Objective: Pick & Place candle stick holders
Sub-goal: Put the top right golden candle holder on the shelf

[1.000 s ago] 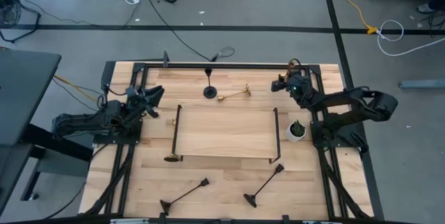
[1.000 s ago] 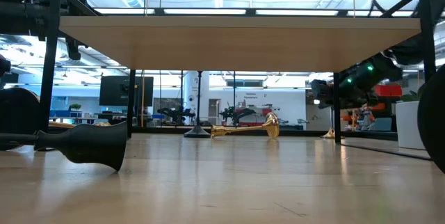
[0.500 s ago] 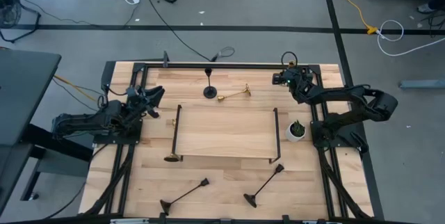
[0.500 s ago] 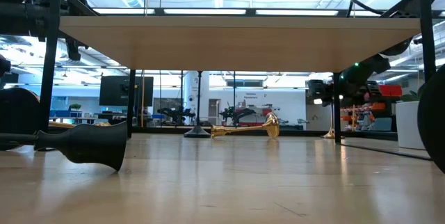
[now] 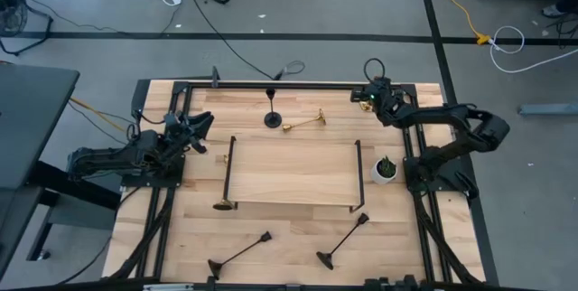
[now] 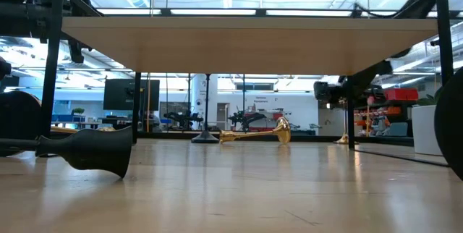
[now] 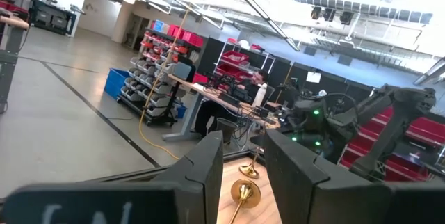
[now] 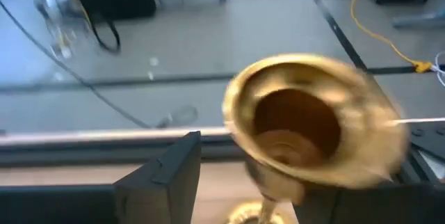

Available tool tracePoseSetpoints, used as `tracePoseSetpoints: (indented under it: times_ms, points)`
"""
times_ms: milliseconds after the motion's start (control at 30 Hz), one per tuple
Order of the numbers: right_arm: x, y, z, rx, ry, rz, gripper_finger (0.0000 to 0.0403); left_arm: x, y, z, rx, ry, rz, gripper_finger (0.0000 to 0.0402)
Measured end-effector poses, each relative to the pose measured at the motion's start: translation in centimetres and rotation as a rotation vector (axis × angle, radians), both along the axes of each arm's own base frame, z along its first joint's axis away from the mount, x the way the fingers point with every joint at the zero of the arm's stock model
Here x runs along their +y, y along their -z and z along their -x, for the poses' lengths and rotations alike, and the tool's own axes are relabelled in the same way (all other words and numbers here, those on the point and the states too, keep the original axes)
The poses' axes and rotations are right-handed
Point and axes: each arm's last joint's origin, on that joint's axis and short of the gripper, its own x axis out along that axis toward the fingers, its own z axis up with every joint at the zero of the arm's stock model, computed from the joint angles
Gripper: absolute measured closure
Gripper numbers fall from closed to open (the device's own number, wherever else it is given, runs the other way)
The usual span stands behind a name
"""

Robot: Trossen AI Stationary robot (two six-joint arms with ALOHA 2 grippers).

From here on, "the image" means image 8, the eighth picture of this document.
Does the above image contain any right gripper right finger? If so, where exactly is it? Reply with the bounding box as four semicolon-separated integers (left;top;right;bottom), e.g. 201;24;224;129
293;181;398;224

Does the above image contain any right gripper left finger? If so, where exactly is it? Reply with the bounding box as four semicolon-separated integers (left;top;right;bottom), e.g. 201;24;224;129
113;131;203;224

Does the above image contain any brass candlestick holder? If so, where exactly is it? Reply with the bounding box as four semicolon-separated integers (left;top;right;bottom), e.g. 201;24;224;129
221;53;410;224

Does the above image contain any long black floor cable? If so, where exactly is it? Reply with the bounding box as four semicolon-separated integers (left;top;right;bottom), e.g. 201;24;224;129
0;0;200;130

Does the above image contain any black cable coil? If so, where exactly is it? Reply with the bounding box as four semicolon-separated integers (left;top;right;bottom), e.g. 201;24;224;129
88;14;122;54

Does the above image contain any yellow extension cable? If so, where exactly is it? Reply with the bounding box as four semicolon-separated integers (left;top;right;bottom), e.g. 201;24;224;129
350;0;435;74

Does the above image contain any white floor cable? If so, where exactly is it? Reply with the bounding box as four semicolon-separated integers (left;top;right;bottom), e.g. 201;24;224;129
430;51;445;88

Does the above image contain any grey desk frame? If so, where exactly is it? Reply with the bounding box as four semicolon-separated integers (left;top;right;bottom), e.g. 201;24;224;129
391;10;445;29

